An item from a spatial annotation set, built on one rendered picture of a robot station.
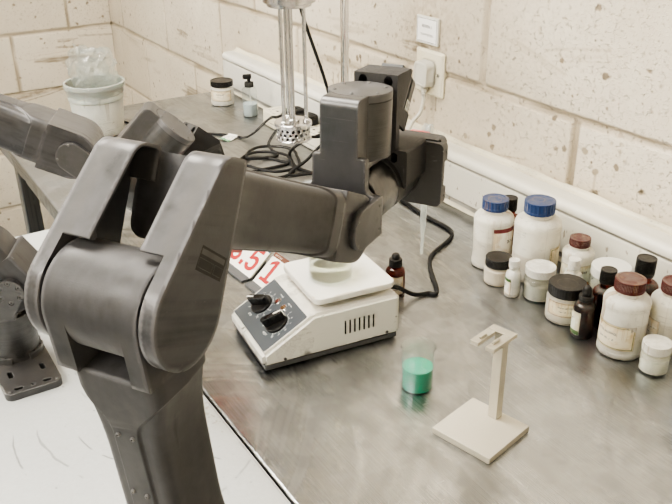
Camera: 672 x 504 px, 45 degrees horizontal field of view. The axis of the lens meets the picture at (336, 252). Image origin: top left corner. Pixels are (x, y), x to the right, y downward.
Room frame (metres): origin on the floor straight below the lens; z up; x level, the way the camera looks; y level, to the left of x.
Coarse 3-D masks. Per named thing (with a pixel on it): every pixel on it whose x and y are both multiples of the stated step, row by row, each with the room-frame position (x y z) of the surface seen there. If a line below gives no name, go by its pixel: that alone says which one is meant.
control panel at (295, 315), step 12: (264, 288) 1.01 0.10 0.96; (276, 288) 1.00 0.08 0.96; (288, 300) 0.96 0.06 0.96; (240, 312) 0.98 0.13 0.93; (252, 312) 0.97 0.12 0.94; (264, 312) 0.96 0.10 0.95; (288, 312) 0.94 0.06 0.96; (300, 312) 0.93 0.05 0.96; (252, 324) 0.95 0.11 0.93; (288, 324) 0.92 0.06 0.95; (252, 336) 0.93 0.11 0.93; (264, 336) 0.91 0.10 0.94; (276, 336) 0.90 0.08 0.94; (264, 348) 0.89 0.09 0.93
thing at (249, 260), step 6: (246, 252) 1.19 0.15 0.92; (252, 252) 1.18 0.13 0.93; (258, 252) 1.18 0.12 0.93; (264, 252) 1.17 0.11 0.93; (234, 258) 1.20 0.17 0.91; (240, 258) 1.19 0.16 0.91; (246, 258) 1.18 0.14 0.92; (252, 258) 1.17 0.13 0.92; (258, 258) 1.16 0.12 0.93; (240, 264) 1.18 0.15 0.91; (246, 264) 1.17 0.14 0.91; (252, 264) 1.16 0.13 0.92; (258, 264) 1.15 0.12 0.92; (246, 270) 1.16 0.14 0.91; (252, 270) 1.15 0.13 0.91
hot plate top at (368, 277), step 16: (288, 272) 1.00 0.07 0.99; (304, 272) 1.00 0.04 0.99; (368, 272) 0.99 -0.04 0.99; (384, 272) 0.99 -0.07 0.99; (304, 288) 0.95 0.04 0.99; (320, 288) 0.95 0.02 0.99; (336, 288) 0.95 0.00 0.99; (352, 288) 0.95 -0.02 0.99; (368, 288) 0.95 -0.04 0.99; (384, 288) 0.96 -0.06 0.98; (320, 304) 0.92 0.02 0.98
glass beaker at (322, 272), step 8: (312, 264) 0.97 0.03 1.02; (320, 264) 0.96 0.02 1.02; (328, 264) 0.96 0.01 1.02; (336, 264) 0.96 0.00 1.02; (344, 264) 0.96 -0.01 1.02; (352, 264) 0.98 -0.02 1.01; (312, 272) 0.97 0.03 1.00; (320, 272) 0.96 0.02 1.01; (328, 272) 0.96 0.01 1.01; (336, 272) 0.96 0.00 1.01; (344, 272) 0.96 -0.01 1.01; (352, 272) 0.98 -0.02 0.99; (312, 280) 0.97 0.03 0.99; (320, 280) 0.96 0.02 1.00; (328, 280) 0.96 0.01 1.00; (336, 280) 0.96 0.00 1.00; (344, 280) 0.96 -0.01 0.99
